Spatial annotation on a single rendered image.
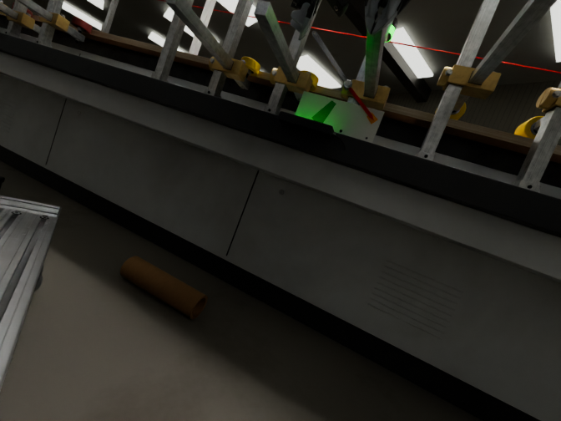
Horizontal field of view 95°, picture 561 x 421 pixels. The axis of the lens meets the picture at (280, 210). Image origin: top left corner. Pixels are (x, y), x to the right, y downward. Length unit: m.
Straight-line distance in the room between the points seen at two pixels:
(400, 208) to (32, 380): 0.90
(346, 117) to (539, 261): 0.63
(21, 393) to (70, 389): 0.07
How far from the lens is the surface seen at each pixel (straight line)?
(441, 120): 0.88
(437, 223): 0.85
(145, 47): 1.60
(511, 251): 0.91
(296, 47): 1.00
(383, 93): 0.88
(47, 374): 0.72
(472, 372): 1.20
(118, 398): 0.68
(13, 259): 0.58
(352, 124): 0.85
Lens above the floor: 0.48
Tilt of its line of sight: 4 degrees down
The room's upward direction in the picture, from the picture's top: 21 degrees clockwise
